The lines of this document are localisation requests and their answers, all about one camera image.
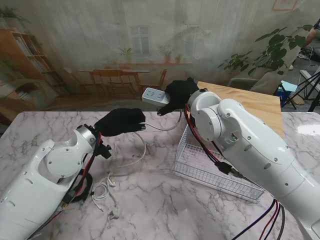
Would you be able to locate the white power strip with cord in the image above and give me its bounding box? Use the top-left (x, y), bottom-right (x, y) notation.
top-left (107, 87), bottom-right (183, 220)

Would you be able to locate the person in background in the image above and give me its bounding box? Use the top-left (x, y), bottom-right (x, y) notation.
top-left (303, 21), bottom-right (320, 48)

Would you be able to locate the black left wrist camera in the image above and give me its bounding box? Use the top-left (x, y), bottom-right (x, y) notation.
top-left (96, 139), bottom-right (113, 159)

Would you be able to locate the white coiled charging cable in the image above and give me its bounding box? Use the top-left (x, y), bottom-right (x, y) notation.
top-left (91, 174), bottom-right (118, 213)

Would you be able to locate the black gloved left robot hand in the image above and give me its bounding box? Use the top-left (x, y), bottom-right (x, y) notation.
top-left (94, 107), bottom-right (147, 138)

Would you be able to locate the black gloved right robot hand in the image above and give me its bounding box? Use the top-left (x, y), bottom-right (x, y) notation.
top-left (156, 77), bottom-right (201, 117)

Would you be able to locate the right arm red black cable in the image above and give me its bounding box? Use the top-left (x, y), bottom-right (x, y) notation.
top-left (184, 103), bottom-right (287, 240)

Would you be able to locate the printed cafe scene backdrop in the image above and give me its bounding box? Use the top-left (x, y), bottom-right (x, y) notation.
top-left (0, 0), bottom-right (320, 112)

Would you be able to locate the wood-topped white wire cabinet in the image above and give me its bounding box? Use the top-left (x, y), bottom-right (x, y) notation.
top-left (196, 81), bottom-right (286, 138)

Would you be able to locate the white mesh drawer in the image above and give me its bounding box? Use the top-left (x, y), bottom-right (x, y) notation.
top-left (172, 123), bottom-right (266, 202)

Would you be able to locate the black tripod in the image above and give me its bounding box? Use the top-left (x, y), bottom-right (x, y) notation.
top-left (283, 72), bottom-right (320, 112)

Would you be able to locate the black coiled cable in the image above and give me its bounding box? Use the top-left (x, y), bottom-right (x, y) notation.
top-left (72, 172), bottom-right (93, 202)

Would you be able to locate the blue storage crate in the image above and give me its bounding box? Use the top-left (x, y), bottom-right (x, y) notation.
top-left (273, 81), bottom-right (298, 101)

